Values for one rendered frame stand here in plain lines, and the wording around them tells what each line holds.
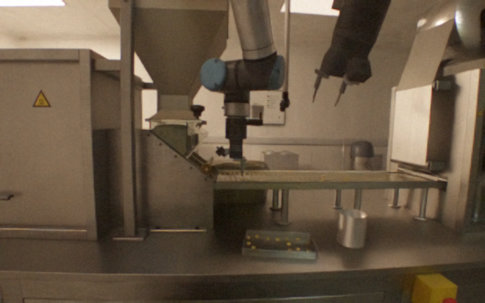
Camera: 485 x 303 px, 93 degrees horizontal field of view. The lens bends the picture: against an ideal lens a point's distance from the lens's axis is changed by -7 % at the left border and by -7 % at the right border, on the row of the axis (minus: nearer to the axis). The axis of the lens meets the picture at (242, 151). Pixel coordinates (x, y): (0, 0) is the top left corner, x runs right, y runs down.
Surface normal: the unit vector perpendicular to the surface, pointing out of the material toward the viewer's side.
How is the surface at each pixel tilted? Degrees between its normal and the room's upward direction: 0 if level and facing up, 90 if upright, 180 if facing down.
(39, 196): 90
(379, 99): 90
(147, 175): 90
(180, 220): 90
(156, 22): 114
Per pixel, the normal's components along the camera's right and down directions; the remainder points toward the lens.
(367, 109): 0.07, 0.11
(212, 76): -0.48, 0.08
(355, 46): 0.06, 0.61
